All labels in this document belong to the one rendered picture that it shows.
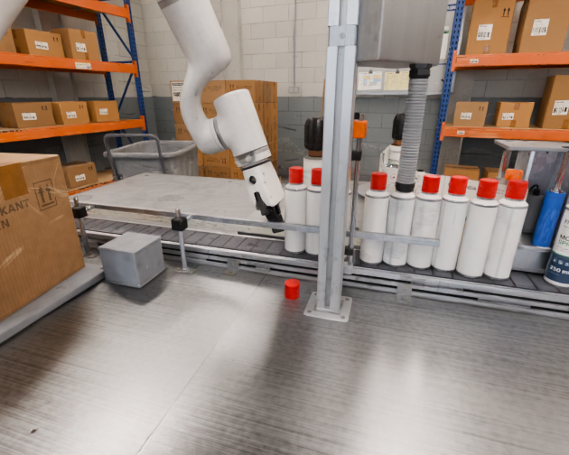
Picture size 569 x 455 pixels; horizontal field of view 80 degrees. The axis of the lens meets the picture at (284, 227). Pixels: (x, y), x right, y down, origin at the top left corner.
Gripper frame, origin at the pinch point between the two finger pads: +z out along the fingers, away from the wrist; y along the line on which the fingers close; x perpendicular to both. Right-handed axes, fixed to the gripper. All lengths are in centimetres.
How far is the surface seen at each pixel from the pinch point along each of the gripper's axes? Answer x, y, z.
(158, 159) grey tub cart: 151, 162, -34
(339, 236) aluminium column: -18.2, -16.7, 0.7
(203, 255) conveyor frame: 19.9, -5.5, 2.0
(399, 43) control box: -35.3, -14.5, -26.2
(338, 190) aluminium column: -20.5, -16.7, -7.6
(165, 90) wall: 324, 477, -156
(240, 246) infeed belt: 10.6, -2.5, 2.9
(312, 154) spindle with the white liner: -7.0, 25.2, -11.3
